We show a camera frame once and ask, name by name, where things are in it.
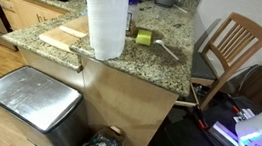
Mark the white plastic spoon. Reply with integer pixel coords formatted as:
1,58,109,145
152,38,182,62

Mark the thin white stick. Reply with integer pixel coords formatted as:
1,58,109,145
173,4,190,14

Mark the clear jar with purple lid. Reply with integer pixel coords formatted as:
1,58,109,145
124,0,141,35

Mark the wooden chair with grey seat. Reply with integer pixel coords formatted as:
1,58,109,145
185,8,262,118

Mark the wooden cutting board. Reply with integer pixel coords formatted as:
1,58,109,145
36,9,93,56

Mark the white paper towel roll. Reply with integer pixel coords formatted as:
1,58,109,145
73,0,131,64

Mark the yellow-green sponge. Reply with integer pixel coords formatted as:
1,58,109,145
134,27,153,47

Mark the light wooden drawer cabinet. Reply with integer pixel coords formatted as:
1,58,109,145
0,0,71,38

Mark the grey adapter cable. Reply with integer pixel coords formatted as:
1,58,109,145
236,58,262,97

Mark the stainless steel trash can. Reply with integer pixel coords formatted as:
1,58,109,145
0,61,97,146

